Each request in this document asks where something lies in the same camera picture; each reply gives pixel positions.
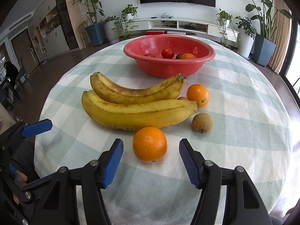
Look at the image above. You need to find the white television cabinet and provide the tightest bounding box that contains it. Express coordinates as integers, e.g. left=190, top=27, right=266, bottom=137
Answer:
left=131, top=16, right=239, bottom=40

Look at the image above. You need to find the dark dining chair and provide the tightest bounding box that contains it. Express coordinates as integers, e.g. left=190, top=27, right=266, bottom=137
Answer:
left=16, top=57, right=32, bottom=91

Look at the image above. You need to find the black sliding glass door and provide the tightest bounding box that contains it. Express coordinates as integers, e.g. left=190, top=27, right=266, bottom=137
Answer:
left=279, top=9, right=300, bottom=96

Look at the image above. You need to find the bushy plant in white pot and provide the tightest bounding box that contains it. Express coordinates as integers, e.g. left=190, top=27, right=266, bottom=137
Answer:
left=235, top=16, right=257, bottom=59

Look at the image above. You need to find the thin drooping plant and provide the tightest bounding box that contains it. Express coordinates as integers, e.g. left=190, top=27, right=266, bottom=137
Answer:
left=77, top=17, right=91, bottom=45

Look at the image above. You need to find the ceiling air vent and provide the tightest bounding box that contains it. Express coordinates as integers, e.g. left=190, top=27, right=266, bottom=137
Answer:
left=9, top=13, right=31, bottom=31

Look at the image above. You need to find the brown-streaked yellow banana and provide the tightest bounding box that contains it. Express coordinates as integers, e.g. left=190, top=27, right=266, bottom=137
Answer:
left=90, top=72, right=187, bottom=105

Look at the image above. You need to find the brown door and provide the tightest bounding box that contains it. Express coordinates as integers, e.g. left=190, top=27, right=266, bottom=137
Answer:
left=11, top=30, right=39, bottom=67

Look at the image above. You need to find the person's left hand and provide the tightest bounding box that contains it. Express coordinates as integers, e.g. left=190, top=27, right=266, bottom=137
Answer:
left=13, top=170, right=27, bottom=204

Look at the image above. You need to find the large-leaved plant in blue pot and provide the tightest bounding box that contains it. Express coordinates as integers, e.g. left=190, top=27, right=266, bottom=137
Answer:
left=233, top=0, right=292, bottom=67

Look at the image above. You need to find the plant in white ribbed pot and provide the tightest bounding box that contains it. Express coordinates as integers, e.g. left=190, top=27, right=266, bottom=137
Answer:
left=103, top=16, right=120, bottom=44

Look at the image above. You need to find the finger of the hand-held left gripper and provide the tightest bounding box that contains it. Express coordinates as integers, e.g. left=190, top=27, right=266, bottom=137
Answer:
left=22, top=176, right=55, bottom=192
left=0, top=119, right=53, bottom=150

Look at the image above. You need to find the large yellow banana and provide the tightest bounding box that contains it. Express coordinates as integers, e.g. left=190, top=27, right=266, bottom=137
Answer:
left=81, top=90, right=199, bottom=131

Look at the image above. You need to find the red plastic colander bowl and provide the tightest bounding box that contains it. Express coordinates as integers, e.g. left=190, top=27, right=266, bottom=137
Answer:
left=123, top=34, right=216, bottom=79

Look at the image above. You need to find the white built-in cabinet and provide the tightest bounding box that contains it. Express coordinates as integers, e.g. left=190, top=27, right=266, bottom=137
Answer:
left=28, top=0, right=71, bottom=61

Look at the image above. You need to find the green checked tablecloth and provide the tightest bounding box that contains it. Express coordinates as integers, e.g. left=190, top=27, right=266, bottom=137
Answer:
left=34, top=35, right=293, bottom=225

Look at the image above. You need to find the brown kiwi fruit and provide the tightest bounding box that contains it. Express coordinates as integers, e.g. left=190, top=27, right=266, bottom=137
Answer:
left=192, top=112, right=214, bottom=134

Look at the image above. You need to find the small-leaved tree in blue pot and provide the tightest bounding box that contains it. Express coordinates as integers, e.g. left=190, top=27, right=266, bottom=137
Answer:
left=69, top=0, right=107, bottom=47

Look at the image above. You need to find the dark wall panel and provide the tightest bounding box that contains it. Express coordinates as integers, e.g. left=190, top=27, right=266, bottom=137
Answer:
left=54, top=0, right=79, bottom=50

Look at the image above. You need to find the trailing ivy in white pot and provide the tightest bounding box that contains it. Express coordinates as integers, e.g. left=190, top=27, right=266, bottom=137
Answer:
left=115, top=4, right=140, bottom=40
left=216, top=9, right=242, bottom=50

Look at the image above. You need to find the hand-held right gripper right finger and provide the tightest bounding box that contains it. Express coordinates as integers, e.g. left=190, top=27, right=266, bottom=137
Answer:
left=179, top=138, right=266, bottom=225

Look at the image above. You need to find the beige curtain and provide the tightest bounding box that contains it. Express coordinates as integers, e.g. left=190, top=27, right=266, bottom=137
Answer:
left=268, top=0, right=292, bottom=74

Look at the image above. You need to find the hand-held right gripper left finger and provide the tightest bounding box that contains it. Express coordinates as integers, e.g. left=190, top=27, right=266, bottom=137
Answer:
left=41, top=138, right=124, bottom=225

